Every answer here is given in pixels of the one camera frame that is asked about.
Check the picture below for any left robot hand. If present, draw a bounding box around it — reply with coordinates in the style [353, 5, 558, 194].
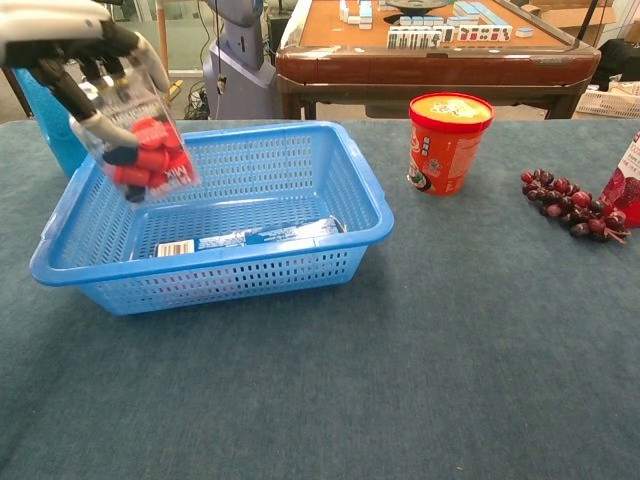
[0, 0, 171, 204]

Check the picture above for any clear box of red caps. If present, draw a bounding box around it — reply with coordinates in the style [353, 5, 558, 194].
[69, 57, 202, 204]

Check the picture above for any blue snack packet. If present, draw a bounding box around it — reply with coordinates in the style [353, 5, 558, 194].
[154, 215, 347, 259]

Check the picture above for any blue plastic perforated basket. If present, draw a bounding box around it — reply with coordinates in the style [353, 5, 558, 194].
[29, 120, 396, 316]

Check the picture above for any blue detergent bottle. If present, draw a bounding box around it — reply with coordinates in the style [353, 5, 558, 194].
[12, 67, 94, 180]

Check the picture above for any wooden pole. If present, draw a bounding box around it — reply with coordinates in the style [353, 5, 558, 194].
[156, 0, 174, 66]

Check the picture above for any blue-backed mahjong tile stack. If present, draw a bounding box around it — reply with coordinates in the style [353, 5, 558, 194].
[339, 0, 374, 26]

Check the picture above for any green print mahjong tile row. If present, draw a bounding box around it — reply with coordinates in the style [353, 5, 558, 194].
[387, 24, 457, 50]

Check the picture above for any blue-backed mahjong tile row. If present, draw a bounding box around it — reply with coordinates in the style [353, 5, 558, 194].
[399, 14, 482, 28]

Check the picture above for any brown mahjong table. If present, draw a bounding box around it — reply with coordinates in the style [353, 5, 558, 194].
[274, 0, 602, 121]

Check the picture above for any orange instant noodle cup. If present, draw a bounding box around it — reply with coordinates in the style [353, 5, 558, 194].
[407, 92, 495, 196]

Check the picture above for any red print mahjong tile row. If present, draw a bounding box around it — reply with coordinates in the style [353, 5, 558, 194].
[456, 24, 514, 44]

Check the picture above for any teal felt table mat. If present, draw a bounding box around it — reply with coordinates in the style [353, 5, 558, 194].
[0, 118, 640, 480]

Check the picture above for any cardboard box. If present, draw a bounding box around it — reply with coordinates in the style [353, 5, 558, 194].
[529, 0, 619, 30]

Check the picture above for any dark red grape bunch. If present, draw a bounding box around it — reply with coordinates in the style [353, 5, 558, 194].
[520, 168, 632, 245]

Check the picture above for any white plastic crate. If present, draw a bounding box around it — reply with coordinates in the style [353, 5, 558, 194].
[574, 82, 640, 120]

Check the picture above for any black cloth bag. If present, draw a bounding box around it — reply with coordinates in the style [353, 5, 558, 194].
[589, 38, 640, 94]

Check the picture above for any red drink bottle white cap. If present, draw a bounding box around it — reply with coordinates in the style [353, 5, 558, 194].
[599, 130, 640, 229]

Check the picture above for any black floor cable bundle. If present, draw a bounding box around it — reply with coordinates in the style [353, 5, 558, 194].
[182, 79, 211, 121]

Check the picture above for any hanging black pendant cable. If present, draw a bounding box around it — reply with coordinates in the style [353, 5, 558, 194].
[213, 0, 229, 96]

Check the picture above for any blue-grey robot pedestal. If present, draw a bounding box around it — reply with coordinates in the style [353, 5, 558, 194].
[202, 0, 281, 121]

